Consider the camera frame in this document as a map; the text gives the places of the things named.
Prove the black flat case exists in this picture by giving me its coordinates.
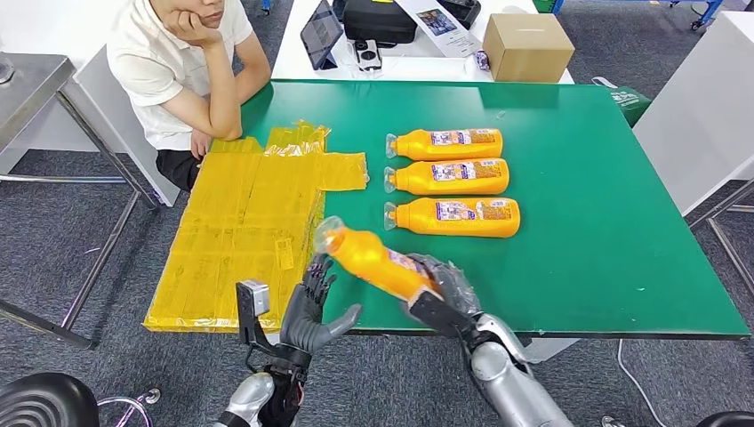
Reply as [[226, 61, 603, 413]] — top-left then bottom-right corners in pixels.
[[437, 0, 483, 29]]

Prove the person's right hand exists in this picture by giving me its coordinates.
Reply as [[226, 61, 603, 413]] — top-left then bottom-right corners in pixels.
[[158, 8, 225, 50]]

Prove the white device with black lenses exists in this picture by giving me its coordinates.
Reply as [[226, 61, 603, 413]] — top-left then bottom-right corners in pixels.
[[353, 38, 383, 72]]

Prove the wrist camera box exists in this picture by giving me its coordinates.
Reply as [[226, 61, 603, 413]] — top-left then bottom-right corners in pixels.
[[407, 288, 479, 343], [235, 278, 284, 360]]

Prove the person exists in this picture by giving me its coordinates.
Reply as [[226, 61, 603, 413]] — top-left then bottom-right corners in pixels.
[[106, 0, 272, 193]]

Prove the stainless steel table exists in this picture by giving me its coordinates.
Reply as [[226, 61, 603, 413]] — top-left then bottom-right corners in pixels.
[[0, 52, 160, 349]]

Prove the white table foot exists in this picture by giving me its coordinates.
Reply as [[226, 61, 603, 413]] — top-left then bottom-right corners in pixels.
[[524, 338, 581, 365]]

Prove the blue wheeled cart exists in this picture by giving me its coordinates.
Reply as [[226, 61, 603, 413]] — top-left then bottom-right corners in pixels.
[[689, 0, 728, 30]]

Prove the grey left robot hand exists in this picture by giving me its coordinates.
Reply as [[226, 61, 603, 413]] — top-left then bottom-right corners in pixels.
[[278, 254, 363, 356]]

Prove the black round stool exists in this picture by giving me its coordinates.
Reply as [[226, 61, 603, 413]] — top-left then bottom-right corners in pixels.
[[0, 372, 101, 427], [697, 410, 754, 427]]

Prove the black carry case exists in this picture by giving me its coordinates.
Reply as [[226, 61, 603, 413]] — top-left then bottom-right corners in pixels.
[[342, 0, 419, 47]]

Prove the steel table leg frame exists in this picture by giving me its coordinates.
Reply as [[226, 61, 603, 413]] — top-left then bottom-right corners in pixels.
[[686, 179, 754, 296]]

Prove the green bag with white handle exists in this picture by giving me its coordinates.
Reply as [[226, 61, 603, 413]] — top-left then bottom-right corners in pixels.
[[591, 77, 654, 128]]

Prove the orange detergent bottle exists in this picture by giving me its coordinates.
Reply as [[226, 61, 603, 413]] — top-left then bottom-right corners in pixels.
[[313, 215, 443, 302], [383, 157, 511, 197], [383, 197, 522, 239], [385, 128, 505, 162]]

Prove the chrome stool base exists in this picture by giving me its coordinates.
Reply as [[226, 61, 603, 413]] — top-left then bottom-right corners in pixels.
[[97, 387, 162, 427]]

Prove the printed paper leaflet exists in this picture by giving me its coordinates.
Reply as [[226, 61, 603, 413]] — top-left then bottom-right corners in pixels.
[[396, 0, 485, 59]]

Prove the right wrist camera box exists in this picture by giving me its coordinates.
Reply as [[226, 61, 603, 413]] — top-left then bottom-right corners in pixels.
[[407, 288, 479, 343]]

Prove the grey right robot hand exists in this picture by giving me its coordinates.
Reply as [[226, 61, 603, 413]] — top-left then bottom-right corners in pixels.
[[405, 253, 485, 322]]

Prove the person's left hand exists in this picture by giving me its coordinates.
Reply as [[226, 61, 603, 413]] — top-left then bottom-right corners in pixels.
[[189, 128, 213, 161]]

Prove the brown cardboard box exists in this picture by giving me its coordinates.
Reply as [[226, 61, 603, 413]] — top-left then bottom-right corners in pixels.
[[481, 12, 576, 84]]

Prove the white floor cable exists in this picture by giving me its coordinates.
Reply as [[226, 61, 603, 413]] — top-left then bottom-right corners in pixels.
[[615, 340, 670, 427]]

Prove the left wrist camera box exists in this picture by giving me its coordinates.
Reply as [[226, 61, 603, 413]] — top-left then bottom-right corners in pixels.
[[235, 278, 284, 360]]

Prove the black tablet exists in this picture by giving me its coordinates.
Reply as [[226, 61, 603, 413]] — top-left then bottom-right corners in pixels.
[[300, 0, 345, 72]]

